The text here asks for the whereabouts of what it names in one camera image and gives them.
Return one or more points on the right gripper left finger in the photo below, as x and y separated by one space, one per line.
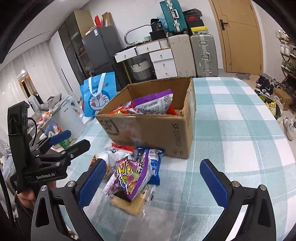
48 222

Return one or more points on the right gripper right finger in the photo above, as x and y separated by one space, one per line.
258 222

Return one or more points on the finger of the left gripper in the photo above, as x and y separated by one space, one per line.
64 158
47 143

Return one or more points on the purple grape candy bag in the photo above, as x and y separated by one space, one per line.
156 103

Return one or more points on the red Oreo snack packet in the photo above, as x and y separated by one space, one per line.
127 108

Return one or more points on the person's left hand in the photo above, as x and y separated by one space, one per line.
27 198

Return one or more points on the green drink can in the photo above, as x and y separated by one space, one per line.
63 139

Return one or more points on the white appliance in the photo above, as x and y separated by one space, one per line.
69 116

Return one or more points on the purple-edged candy bag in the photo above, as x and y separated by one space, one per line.
130 176

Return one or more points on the blue Doraemon tote bag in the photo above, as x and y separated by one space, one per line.
97 91

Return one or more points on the clear wrapped cracker packet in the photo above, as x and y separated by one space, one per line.
138 206

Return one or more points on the blue biscuit packet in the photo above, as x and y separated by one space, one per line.
155 157

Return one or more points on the teal plaid tablecloth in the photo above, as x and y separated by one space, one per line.
236 131

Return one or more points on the white sneaker on floor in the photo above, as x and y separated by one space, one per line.
289 124

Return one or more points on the brown SF cardboard box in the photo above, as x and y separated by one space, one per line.
174 133

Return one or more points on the grey woven basket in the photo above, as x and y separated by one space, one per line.
142 71

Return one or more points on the dark grey refrigerator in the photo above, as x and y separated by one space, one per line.
101 44

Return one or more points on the dark glass cabinet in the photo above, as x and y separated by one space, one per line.
71 33

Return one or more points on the small cardboard box on floor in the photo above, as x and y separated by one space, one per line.
285 99

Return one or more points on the white drawer desk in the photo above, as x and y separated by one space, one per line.
157 52

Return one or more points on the beige suitcase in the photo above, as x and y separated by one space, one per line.
183 55

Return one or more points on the shoe rack with shoes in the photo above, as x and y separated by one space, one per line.
287 51

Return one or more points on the silver suitcase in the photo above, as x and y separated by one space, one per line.
205 55

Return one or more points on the teal suitcase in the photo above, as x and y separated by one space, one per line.
174 17

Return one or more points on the stack of shoe boxes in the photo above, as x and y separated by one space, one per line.
194 22

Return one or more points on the wooden door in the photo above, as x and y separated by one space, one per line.
239 35

